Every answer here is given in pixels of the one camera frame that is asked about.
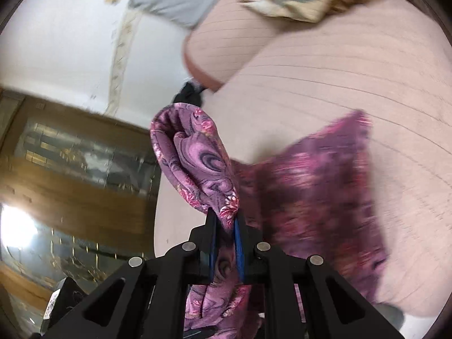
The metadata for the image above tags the pink bed mattress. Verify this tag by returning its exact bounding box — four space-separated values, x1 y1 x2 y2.
153 0 452 320

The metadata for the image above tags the purple floral long-sleeved shirt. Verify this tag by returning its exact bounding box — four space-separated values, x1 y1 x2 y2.
150 102 389 339

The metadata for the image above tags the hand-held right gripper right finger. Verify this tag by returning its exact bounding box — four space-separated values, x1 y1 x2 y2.
234 218 406 339

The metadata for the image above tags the black cloth pile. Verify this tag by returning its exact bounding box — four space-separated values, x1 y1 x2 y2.
172 81 207 108

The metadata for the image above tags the wooden cabinet with glass door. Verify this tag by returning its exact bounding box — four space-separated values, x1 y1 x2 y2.
0 88 163 339

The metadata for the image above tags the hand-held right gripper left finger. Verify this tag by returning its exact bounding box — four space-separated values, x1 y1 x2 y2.
42 208 217 339

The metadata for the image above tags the pink bolster with brown end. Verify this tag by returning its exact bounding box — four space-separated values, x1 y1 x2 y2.
183 0 340 94

